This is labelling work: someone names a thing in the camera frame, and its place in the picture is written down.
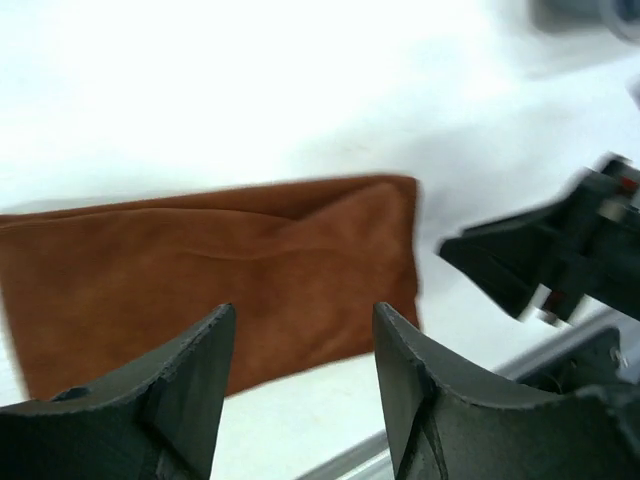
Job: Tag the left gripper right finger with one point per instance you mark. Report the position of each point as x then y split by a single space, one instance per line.
448 418

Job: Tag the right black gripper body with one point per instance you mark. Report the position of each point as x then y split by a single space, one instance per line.
591 242

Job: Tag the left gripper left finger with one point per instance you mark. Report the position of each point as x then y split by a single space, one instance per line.
156 417

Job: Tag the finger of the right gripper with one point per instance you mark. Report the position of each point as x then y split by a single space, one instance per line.
515 245
510 291

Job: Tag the brown towel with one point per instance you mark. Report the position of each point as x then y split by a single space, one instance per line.
87 290

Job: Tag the clear grey plastic bin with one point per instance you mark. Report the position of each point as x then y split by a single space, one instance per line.
620 18

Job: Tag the aluminium front rail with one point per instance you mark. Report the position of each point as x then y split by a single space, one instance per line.
603 349

